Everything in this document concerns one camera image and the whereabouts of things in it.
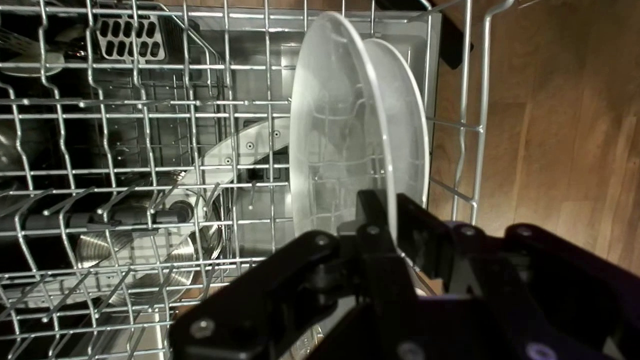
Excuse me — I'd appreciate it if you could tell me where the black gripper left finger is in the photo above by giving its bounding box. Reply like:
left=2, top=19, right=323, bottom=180
left=357, top=191, right=389, bottom=236

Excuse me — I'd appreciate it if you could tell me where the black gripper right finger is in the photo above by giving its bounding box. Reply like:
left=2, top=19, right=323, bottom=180
left=398, top=195, right=452, bottom=279

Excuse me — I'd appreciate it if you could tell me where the white plate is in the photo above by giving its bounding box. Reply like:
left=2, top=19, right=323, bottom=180
left=364, top=38, right=431, bottom=206
left=288, top=12, right=398, bottom=238

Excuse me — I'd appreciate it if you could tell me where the white plate at rack edge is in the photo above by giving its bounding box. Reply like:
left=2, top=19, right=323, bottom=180
left=364, top=38, right=431, bottom=206

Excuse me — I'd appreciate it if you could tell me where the white wire dishwasher rack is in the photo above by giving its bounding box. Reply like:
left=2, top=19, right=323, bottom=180
left=0, top=0, right=517, bottom=360

